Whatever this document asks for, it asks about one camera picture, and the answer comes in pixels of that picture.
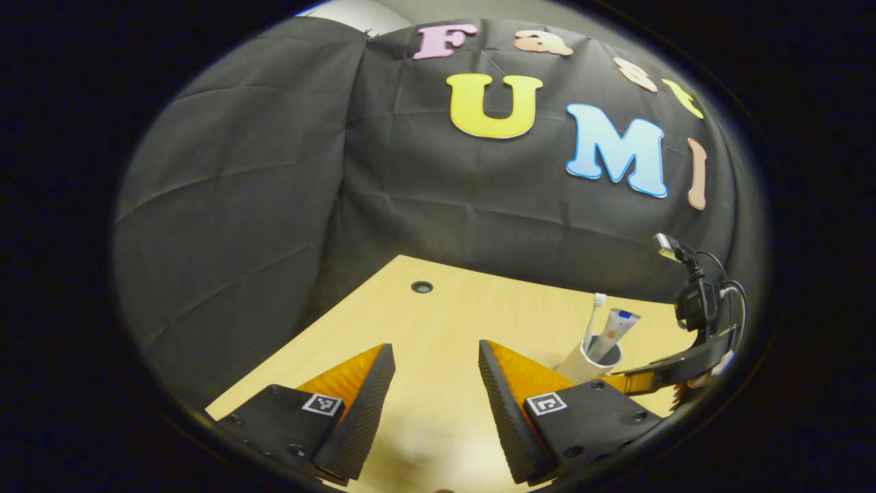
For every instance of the white toothpaste tube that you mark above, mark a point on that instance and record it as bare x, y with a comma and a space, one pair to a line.
616, 329

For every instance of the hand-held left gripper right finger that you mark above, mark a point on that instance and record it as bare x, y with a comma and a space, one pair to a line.
506, 418

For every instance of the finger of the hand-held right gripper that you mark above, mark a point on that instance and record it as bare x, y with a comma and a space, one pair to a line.
684, 363

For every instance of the light blue toothbrush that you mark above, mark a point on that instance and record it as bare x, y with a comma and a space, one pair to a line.
594, 315

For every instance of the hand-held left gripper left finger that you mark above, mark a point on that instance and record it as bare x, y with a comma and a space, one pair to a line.
356, 424

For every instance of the black backdrop cloth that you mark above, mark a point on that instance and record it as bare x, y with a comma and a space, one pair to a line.
274, 205

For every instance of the light wooden desktop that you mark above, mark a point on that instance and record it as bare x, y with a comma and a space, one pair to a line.
438, 329

